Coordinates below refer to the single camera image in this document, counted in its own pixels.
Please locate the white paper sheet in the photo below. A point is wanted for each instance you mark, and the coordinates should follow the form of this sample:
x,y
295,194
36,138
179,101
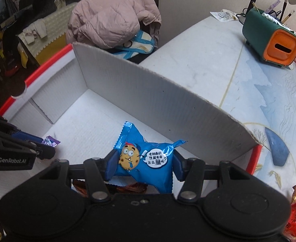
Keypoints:
x,y
224,15

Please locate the sofa with beige cover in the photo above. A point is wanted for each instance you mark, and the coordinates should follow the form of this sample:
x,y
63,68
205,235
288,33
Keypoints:
x,y
47,32

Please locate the pink padded jacket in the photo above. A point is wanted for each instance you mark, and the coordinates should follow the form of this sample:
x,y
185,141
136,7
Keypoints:
x,y
107,15

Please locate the orange and green tissue box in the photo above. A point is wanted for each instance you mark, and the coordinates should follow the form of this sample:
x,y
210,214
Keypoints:
x,y
271,35

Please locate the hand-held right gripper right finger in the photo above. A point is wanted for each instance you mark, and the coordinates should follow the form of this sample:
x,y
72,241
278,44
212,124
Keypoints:
x,y
178,166

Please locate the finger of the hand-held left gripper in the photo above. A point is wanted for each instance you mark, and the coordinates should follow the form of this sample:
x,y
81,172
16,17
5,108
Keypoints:
x,y
27,136
46,152

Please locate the blue cookie snack packet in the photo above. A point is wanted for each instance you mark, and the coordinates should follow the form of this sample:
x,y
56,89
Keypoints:
x,y
150,166

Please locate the red and white cardboard box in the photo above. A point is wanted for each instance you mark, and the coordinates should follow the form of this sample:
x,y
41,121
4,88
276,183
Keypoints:
x,y
137,90

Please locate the blue and white bag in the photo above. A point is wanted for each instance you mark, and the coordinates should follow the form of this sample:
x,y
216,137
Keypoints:
x,y
135,44

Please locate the small purple candy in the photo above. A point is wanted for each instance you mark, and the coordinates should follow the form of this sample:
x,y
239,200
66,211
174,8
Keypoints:
x,y
51,141

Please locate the dark red foil snack packet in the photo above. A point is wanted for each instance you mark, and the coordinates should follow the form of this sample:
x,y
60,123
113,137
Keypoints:
x,y
131,188

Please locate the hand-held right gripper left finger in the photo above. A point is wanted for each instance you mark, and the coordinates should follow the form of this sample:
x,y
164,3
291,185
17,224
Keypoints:
x,y
110,165

